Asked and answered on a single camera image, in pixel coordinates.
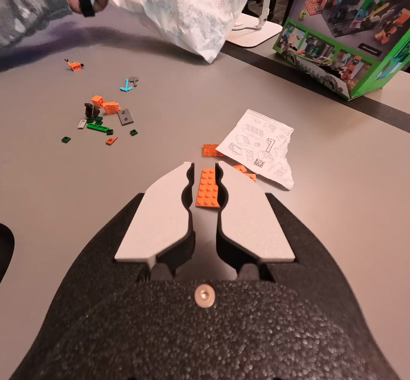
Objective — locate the black figure legs piece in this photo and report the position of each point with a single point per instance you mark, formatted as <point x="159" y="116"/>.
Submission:
<point x="89" y="111"/>

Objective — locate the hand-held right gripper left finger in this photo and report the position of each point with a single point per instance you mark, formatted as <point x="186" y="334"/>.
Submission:
<point x="153" y="226"/>

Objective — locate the cyan toy pickaxe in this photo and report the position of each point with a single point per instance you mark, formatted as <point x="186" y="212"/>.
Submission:
<point x="126" y="88"/>

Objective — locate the large orange studded plate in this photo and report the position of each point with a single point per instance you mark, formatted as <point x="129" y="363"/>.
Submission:
<point x="206" y="191"/>

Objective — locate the dark grey two-hole plate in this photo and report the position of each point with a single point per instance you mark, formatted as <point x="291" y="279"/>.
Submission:
<point x="125" y="117"/>

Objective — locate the grey toy axe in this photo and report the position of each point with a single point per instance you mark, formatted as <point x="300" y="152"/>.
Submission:
<point x="134" y="80"/>

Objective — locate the bright green long plate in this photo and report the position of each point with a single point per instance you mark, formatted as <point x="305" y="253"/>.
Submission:
<point x="97" y="127"/>

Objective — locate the small printed paper bag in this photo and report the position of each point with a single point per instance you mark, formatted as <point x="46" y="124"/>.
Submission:
<point x="256" y="149"/>

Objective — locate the light grey small tile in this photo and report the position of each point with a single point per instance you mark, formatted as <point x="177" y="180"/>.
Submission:
<point x="82" y="124"/>

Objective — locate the tiny orange bracket piece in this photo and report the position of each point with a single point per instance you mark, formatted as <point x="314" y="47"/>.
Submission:
<point x="111" y="141"/>

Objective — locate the orange figure torso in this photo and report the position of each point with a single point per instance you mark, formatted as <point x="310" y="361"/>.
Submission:
<point x="75" y="66"/>

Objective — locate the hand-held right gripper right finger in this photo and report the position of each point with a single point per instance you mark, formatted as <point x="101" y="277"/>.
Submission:
<point x="253" y="226"/>

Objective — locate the green toy set box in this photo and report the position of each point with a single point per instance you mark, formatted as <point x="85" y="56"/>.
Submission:
<point x="346" y="34"/>

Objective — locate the large printed paper bag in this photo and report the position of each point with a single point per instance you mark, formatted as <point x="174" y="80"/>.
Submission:
<point x="179" y="8"/>

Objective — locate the white desk lamp stand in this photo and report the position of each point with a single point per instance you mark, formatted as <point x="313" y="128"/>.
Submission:
<point x="253" y="32"/>

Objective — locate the small orange plate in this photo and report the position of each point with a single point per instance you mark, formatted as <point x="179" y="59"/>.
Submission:
<point x="239" y="168"/>
<point x="250" y="177"/>

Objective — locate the clear orange plate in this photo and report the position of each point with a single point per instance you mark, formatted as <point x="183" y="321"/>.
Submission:
<point x="209" y="150"/>

